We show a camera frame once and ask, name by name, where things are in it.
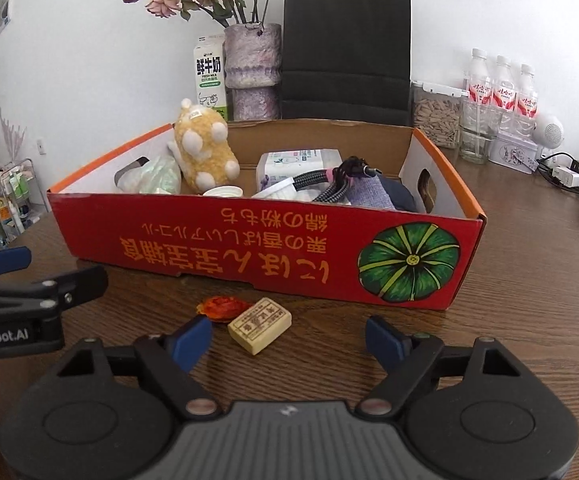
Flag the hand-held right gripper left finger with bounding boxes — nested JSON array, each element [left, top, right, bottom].
[[57, 316, 223, 421]]

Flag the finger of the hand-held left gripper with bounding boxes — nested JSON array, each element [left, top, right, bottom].
[[0, 246, 32, 282], [0, 266, 109, 320]]

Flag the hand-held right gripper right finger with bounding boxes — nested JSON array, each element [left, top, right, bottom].
[[357, 316, 525, 421]]

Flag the orange red candy wrapper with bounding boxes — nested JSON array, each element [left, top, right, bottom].
[[196, 296, 251, 323]]

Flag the beige engraved block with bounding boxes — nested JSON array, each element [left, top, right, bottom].
[[228, 297, 293, 356]]

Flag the red printed cardboard box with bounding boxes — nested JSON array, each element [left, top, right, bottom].
[[47, 119, 487, 312]]

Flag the pale green plastic bag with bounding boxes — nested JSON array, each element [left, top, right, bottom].
[[114, 155, 183, 195]]

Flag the dark navy cloth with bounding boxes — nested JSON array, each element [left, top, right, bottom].
[[382, 177, 419, 212]]

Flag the blue woven cloth pouch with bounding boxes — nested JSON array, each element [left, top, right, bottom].
[[347, 175, 395, 210]]

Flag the black braided cable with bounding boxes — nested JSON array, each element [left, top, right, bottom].
[[293, 156, 384, 206]]

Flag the white packet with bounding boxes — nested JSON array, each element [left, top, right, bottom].
[[250, 176, 303, 200]]

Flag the yellow white plush toy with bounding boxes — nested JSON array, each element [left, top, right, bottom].
[[166, 98, 240, 195]]

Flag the white tissue pack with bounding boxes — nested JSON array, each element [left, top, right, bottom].
[[257, 148, 344, 196]]

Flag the clear seed storage container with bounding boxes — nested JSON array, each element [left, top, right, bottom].
[[411, 81, 465, 150]]

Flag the clear glass cup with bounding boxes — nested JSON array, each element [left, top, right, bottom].
[[459, 102, 503, 165]]

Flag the white printed tin box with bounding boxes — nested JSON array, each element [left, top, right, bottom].
[[489, 132, 540, 176]]

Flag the white charger plug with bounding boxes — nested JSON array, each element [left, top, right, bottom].
[[552, 166, 579, 188]]

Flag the white green milk carton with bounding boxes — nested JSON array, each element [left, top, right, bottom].
[[193, 35, 230, 122]]

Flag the white round speaker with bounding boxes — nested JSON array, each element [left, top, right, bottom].
[[536, 114, 565, 151]]

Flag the clear red label water bottle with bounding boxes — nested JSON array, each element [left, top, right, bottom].
[[467, 48, 494, 111], [491, 55, 517, 126], [516, 63, 540, 133]]

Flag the purple stone vase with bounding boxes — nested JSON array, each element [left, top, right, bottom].
[[224, 22, 283, 122]]

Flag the black paper bag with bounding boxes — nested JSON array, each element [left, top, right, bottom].
[[280, 0, 413, 126]]

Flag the wire rack with toiletries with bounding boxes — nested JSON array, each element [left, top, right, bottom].
[[0, 159, 45, 241]]

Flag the purple feather wall decal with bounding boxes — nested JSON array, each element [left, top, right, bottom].
[[0, 106, 28, 161]]

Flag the white charger with cables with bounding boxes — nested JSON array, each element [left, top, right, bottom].
[[537, 155, 579, 191]]

